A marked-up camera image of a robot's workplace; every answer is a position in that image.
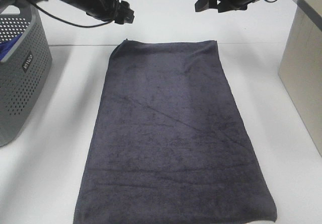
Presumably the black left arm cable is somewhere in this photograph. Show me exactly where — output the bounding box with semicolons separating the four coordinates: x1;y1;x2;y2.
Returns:
10;0;120;29

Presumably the dark grey towel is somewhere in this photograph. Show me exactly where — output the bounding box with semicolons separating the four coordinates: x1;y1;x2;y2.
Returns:
72;39;253;222

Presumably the blue cloth in basket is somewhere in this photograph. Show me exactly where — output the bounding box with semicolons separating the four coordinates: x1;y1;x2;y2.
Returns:
0;34;22;60

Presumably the beige fabric storage bin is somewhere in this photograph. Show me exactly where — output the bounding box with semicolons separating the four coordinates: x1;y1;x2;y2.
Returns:
278;0;321;152

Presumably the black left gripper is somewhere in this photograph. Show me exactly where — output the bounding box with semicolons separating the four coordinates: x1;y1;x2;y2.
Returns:
86;0;134;25

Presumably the grey perforated plastic basket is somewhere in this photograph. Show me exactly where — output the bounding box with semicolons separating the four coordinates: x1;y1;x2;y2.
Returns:
1;6;52;146

